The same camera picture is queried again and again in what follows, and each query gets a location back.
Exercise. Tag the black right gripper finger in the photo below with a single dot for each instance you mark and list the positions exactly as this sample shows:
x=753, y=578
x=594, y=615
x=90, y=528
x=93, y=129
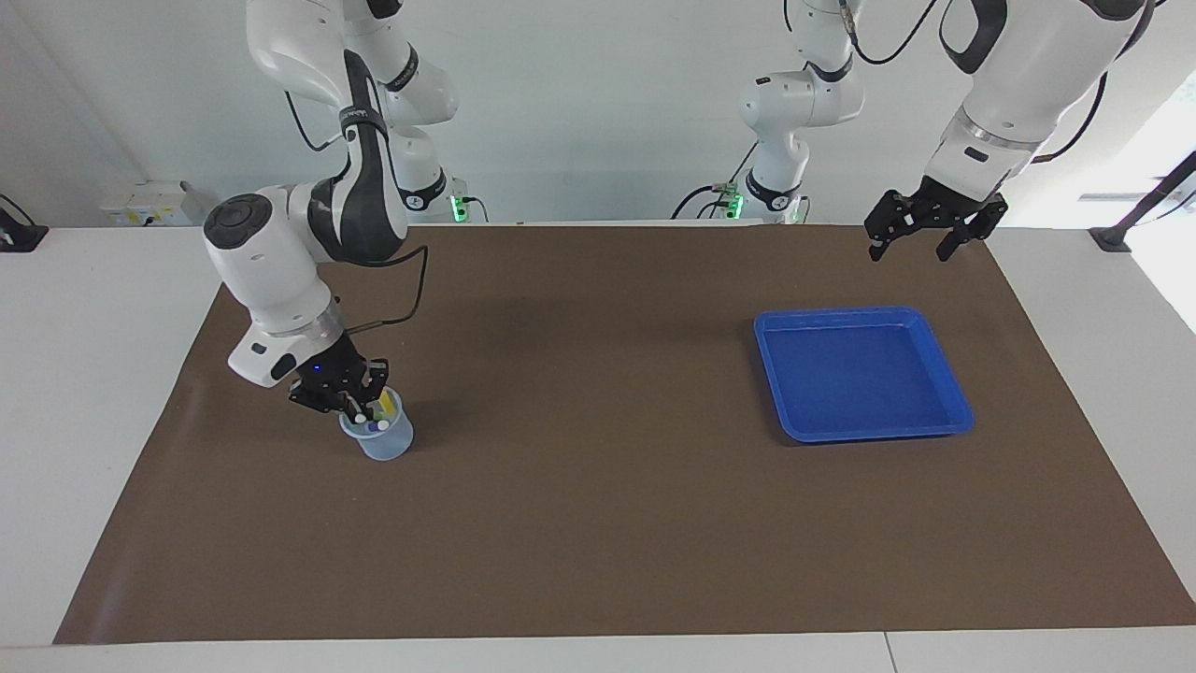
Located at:
x=327, y=408
x=378, y=374

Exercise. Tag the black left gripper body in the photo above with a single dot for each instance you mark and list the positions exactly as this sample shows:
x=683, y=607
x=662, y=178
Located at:
x=944, y=201

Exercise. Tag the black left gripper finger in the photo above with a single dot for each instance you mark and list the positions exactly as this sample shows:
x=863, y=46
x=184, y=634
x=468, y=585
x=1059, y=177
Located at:
x=986, y=220
x=888, y=217

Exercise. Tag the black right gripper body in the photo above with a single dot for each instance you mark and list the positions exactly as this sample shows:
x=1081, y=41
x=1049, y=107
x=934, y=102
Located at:
x=332, y=369

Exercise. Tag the yellow marker pen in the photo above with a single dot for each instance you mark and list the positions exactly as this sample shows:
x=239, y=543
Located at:
x=387, y=404

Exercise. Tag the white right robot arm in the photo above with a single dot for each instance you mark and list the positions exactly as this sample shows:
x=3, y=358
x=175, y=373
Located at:
x=271, y=271

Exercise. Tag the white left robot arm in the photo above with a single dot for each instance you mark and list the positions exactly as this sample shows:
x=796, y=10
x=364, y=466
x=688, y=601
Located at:
x=1018, y=75

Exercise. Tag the blue plastic tray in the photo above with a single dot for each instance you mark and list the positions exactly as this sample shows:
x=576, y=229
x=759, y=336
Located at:
x=897, y=383

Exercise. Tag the clear plastic cup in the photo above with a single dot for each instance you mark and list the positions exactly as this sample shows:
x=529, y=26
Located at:
x=383, y=447

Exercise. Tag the black angled stand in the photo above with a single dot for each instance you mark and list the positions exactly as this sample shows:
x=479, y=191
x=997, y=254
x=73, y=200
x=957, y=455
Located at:
x=1112, y=238

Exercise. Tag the green lit base connector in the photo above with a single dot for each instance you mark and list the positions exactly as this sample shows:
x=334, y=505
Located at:
x=735, y=201
x=458, y=207

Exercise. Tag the brown table mat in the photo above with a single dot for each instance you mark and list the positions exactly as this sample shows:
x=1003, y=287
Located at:
x=607, y=514

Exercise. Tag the black table clamp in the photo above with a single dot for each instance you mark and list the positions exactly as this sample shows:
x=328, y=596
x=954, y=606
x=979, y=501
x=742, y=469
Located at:
x=23, y=238

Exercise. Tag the white wall socket box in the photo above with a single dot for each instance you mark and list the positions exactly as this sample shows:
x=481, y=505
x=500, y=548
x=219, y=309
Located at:
x=149, y=204

